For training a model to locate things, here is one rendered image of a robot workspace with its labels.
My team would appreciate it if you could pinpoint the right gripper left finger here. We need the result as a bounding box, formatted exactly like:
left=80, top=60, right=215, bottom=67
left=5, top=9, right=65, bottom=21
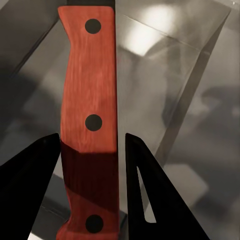
left=0, top=133, right=61, bottom=240

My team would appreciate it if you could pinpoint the parer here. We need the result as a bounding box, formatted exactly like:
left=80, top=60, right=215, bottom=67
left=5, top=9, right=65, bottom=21
left=56, top=0, right=120, bottom=240

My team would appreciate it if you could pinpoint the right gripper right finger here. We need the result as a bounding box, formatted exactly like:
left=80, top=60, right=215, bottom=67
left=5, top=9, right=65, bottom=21
left=125, top=133, right=210, bottom=240

